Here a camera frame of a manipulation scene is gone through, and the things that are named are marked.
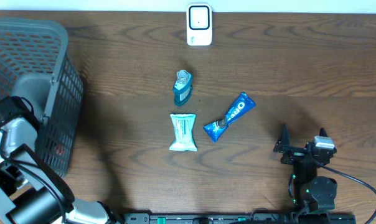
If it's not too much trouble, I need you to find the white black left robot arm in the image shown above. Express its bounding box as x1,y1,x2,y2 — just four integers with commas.
0,96,124,224

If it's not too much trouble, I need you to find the teal sanitizer bottle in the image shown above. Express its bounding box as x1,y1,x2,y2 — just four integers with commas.
173,70,193,106

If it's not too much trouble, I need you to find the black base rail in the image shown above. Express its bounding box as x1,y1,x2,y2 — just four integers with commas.
123,210,356,224

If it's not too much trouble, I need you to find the blue Oreo cookie pack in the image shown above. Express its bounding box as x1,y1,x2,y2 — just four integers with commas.
204,92,256,143

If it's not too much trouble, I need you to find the grey plastic mesh basket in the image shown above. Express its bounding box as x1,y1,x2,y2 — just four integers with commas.
0,17,83,177

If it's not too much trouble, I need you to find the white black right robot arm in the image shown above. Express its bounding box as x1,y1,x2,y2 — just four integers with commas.
273,124,337,213

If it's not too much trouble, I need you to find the mint green wipes pack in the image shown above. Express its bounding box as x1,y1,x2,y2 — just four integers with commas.
169,114,197,152

